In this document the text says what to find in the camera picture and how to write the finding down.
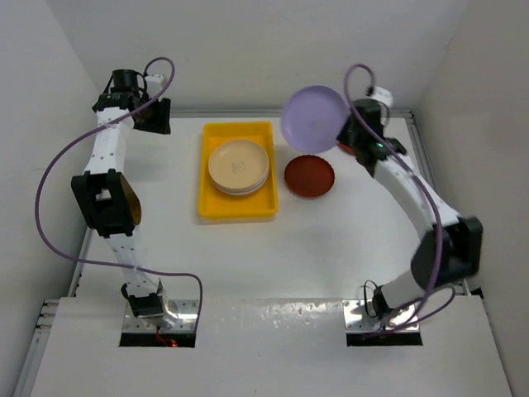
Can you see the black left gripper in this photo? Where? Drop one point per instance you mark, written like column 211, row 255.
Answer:
column 159, row 121

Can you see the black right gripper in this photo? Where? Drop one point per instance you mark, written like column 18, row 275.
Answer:
column 342, row 136

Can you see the dark red plate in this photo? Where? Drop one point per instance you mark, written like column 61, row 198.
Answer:
column 309, row 176
column 346, row 149

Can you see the purple plate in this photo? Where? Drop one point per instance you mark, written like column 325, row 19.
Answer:
column 312, row 119

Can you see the beige plate top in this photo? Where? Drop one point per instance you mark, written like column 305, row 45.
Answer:
column 251, row 154

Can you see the beige plate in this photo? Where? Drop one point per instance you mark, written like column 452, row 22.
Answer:
column 251, row 154
column 248, row 189

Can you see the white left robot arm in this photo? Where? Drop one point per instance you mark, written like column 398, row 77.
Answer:
column 107, row 201

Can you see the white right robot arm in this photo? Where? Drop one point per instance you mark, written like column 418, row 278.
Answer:
column 450, row 244

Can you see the yellow plastic bin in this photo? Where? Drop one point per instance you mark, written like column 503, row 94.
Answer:
column 214, row 204

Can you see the white front panel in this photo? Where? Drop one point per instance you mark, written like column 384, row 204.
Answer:
column 268, row 348

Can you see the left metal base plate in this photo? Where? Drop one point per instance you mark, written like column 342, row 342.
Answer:
column 180, row 317

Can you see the metal base plate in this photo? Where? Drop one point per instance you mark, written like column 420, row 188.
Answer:
column 360, row 319
column 180, row 317

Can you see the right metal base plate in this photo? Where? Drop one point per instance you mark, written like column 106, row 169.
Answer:
column 360, row 319

